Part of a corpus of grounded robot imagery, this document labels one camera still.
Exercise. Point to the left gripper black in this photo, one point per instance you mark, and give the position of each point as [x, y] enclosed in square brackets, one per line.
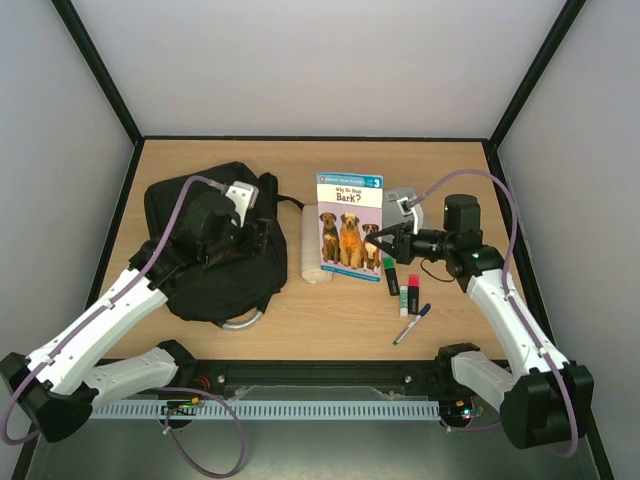
[257, 238]

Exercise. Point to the black student backpack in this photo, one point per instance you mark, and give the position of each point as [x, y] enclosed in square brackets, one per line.
[199, 285]

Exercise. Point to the black frame rail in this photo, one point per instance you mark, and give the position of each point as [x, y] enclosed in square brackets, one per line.
[413, 378]

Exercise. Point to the dog picture book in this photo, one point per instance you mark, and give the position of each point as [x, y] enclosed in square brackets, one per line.
[349, 209]

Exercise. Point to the blue capped marker pen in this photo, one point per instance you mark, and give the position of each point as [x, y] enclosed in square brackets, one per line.
[424, 310]

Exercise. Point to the pink highlighter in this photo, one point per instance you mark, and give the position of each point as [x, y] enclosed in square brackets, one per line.
[413, 294]

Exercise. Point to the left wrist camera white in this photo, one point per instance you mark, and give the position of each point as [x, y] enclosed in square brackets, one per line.
[244, 197]

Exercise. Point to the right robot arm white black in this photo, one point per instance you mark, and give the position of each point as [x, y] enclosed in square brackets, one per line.
[541, 397]

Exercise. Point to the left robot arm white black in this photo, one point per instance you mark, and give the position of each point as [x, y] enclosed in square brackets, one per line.
[59, 385]

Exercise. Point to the light blue cable duct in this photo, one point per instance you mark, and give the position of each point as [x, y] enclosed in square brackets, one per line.
[246, 410]

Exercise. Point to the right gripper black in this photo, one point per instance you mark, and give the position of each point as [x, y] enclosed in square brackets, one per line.
[403, 245]

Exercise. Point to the grey notebook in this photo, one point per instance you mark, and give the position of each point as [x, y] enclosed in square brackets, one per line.
[396, 210]

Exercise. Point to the cream fabric pencil case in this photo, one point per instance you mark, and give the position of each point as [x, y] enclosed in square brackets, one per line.
[311, 270]

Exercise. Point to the white glue stick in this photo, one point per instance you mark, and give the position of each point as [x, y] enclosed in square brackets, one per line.
[403, 301]

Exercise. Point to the green highlighter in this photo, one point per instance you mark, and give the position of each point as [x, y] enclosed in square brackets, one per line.
[391, 276]

